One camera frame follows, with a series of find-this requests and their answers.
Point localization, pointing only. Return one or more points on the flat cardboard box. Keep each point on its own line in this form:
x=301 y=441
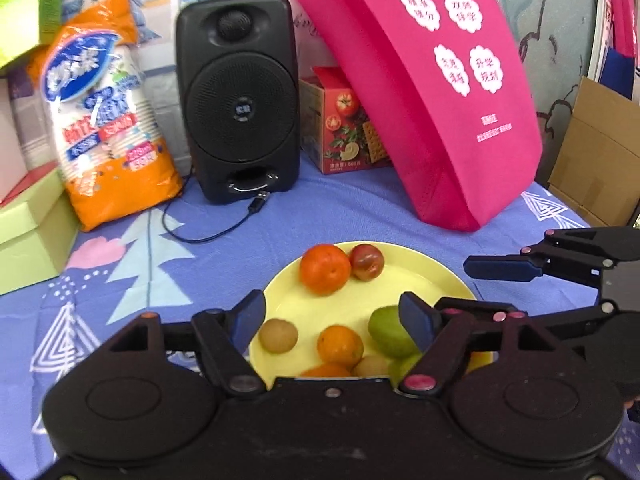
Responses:
x=595 y=160

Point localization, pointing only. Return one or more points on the green gift box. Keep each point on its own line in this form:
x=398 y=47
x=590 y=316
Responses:
x=27 y=10

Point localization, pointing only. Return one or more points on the red cracker box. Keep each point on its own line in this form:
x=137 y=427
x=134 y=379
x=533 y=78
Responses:
x=350 y=125

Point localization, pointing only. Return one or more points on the small red apple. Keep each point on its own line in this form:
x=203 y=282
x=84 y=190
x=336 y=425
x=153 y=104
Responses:
x=366 y=261

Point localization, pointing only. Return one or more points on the white cup box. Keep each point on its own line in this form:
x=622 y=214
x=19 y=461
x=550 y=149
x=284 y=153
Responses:
x=12 y=145

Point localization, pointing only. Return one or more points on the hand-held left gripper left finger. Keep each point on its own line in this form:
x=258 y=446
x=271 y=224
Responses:
x=250 y=317

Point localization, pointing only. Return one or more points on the blue printed tablecloth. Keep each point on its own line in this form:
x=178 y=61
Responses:
x=200 y=270

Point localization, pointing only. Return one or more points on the pink tote bag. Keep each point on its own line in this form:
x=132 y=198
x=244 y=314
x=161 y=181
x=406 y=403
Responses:
x=440 y=95

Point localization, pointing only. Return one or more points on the black speaker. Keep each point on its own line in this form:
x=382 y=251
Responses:
x=237 y=95

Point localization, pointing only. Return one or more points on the orange paper cup pack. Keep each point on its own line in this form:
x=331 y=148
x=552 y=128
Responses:
x=105 y=125

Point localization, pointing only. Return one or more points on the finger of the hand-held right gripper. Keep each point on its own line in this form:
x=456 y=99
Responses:
x=570 y=320
x=500 y=267

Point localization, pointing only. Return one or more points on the large orange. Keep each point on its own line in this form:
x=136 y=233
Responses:
x=325 y=269

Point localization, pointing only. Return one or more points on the pink hanging bag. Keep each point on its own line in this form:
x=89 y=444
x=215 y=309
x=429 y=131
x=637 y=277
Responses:
x=624 y=15

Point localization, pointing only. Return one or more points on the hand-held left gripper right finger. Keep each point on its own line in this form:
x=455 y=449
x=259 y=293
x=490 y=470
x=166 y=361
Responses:
x=417 y=325

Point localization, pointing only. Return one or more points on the light green shoe box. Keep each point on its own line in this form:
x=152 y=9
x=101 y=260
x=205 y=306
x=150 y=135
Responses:
x=30 y=240

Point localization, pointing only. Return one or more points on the small orange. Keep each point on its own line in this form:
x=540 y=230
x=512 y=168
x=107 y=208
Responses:
x=340 y=344
x=325 y=371

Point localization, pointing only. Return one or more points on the blue hanging bag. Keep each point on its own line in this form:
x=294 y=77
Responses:
x=617 y=72

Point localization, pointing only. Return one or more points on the yellow plate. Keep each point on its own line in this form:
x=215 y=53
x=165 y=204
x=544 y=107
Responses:
x=300 y=305

